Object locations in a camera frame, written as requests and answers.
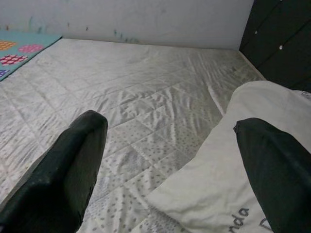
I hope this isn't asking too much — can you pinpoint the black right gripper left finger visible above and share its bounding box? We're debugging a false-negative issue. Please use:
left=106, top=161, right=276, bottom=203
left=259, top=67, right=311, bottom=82
left=0, top=109, right=109, bottom=233

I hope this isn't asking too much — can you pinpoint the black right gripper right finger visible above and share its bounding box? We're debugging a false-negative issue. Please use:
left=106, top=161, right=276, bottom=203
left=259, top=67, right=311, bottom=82
left=233, top=117, right=311, bottom=233

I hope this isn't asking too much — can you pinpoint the white pillow with grey lettering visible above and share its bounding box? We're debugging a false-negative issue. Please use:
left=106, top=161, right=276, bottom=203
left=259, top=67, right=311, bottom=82
left=147, top=81, right=311, bottom=233

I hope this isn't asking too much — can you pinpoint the beige quilted mattress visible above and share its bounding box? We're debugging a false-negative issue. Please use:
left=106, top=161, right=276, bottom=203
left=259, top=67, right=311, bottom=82
left=0, top=37, right=268, bottom=233

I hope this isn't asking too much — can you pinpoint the teal blanket with colourful shapes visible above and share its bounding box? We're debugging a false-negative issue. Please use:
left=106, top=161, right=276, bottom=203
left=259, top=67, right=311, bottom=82
left=0, top=30, right=63, bottom=82

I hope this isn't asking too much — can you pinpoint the black tufted headboard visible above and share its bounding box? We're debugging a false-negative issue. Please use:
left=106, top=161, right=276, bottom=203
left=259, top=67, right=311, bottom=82
left=239, top=0, right=311, bottom=94

